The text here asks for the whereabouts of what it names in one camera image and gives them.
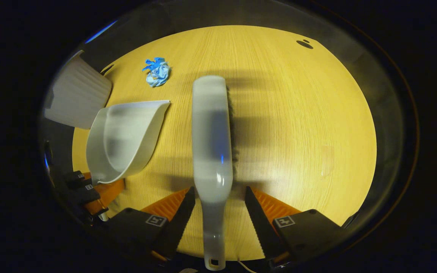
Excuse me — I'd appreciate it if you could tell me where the blue paper trash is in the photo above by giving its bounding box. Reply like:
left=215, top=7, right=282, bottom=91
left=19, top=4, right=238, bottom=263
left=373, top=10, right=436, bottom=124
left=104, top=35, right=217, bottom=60
left=142, top=57, right=171, bottom=88

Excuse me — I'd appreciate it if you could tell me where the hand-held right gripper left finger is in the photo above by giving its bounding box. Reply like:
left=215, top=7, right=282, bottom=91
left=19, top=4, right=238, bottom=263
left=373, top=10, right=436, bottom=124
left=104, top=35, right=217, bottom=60
left=107, top=187, right=196, bottom=262

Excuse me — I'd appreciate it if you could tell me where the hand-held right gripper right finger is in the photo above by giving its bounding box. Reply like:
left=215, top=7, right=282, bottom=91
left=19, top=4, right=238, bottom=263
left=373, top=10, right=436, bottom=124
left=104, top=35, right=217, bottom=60
left=245, top=186, right=350, bottom=265

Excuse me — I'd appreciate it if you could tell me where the grey ribbed garbage bin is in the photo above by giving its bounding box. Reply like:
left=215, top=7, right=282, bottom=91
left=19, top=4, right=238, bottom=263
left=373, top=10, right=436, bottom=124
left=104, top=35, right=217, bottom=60
left=44, top=57, right=112, bottom=129

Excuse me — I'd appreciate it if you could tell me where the small white broom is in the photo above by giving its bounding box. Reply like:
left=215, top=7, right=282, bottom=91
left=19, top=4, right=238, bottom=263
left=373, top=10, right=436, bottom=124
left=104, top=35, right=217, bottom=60
left=192, top=75, right=240, bottom=271

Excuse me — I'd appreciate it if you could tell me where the white plastic dustpan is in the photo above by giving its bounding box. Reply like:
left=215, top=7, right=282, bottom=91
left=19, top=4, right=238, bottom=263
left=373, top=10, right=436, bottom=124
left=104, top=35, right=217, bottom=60
left=86, top=100, right=171, bottom=185

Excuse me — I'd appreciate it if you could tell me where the wooden desktop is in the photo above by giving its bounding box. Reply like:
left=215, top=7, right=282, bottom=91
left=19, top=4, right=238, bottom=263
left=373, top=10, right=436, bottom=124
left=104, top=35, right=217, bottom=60
left=72, top=25, right=377, bottom=262

